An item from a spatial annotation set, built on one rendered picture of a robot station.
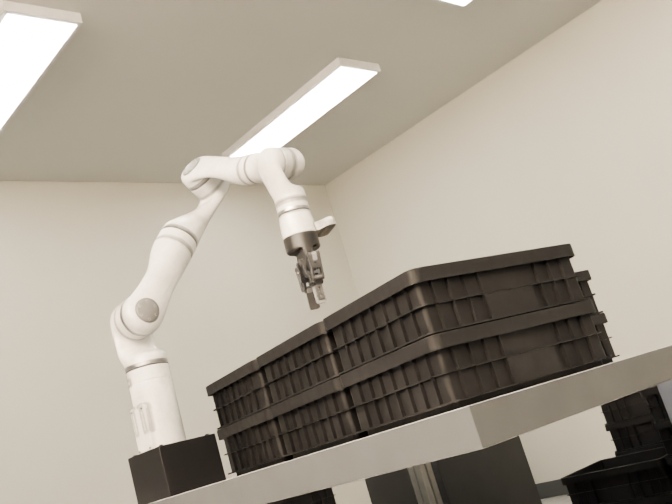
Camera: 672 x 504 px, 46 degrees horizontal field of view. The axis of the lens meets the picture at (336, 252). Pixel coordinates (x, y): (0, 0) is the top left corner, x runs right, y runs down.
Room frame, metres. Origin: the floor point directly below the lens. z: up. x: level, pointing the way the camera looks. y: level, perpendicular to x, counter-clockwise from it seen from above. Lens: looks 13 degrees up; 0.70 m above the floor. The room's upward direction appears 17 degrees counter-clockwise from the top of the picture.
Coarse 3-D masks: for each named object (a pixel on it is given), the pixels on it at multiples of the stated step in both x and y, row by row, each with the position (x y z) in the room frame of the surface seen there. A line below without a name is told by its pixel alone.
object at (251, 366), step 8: (256, 360) 1.74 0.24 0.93; (240, 368) 1.79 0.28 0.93; (248, 368) 1.76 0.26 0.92; (256, 368) 1.74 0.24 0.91; (224, 376) 1.87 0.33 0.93; (232, 376) 1.83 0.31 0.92; (240, 376) 1.80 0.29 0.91; (216, 384) 1.91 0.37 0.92; (224, 384) 1.87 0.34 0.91; (208, 392) 1.96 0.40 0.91
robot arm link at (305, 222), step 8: (304, 208) 1.63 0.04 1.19; (280, 216) 1.63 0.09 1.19; (288, 216) 1.62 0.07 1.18; (296, 216) 1.61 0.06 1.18; (304, 216) 1.62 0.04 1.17; (328, 216) 1.63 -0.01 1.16; (280, 224) 1.64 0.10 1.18; (288, 224) 1.62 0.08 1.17; (296, 224) 1.61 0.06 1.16; (304, 224) 1.62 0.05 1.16; (312, 224) 1.63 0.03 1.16; (320, 224) 1.64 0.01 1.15; (328, 224) 1.63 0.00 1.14; (288, 232) 1.62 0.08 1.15; (296, 232) 1.61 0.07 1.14; (320, 232) 1.67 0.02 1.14; (328, 232) 1.69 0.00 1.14
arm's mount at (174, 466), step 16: (160, 448) 1.60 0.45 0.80; (176, 448) 1.63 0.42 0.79; (192, 448) 1.66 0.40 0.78; (208, 448) 1.68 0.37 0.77; (144, 464) 1.65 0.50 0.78; (160, 464) 1.61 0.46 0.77; (176, 464) 1.62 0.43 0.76; (192, 464) 1.65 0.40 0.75; (208, 464) 1.67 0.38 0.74; (144, 480) 1.66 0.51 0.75; (160, 480) 1.62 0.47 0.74; (176, 480) 1.62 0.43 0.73; (192, 480) 1.64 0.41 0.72; (208, 480) 1.67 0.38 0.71; (144, 496) 1.67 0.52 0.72; (160, 496) 1.63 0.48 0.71
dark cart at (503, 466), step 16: (496, 448) 3.70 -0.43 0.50; (512, 448) 3.78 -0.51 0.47; (432, 464) 3.43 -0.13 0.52; (448, 464) 3.46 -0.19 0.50; (464, 464) 3.53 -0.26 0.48; (480, 464) 3.60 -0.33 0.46; (496, 464) 3.68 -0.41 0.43; (512, 464) 3.76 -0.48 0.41; (528, 464) 3.84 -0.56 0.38; (368, 480) 3.71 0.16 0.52; (384, 480) 3.64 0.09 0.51; (400, 480) 3.58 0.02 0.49; (448, 480) 3.44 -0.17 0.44; (464, 480) 3.51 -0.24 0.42; (480, 480) 3.58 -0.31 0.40; (496, 480) 3.65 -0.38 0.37; (512, 480) 3.73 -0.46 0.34; (528, 480) 3.81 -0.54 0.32; (384, 496) 3.66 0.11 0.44; (400, 496) 3.60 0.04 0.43; (448, 496) 3.42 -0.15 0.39; (464, 496) 3.49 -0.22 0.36; (480, 496) 3.56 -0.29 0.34; (496, 496) 3.63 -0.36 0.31; (512, 496) 3.70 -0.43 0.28; (528, 496) 3.78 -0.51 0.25
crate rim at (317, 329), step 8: (312, 328) 1.51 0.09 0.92; (320, 328) 1.50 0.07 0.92; (296, 336) 1.56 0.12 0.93; (304, 336) 1.54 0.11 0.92; (312, 336) 1.52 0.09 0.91; (280, 344) 1.62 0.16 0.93; (288, 344) 1.60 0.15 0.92; (296, 344) 1.57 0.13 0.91; (272, 352) 1.66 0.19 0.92; (280, 352) 1.63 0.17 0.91; (264, 360) 1.69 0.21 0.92; (272, 360) 1.66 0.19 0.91
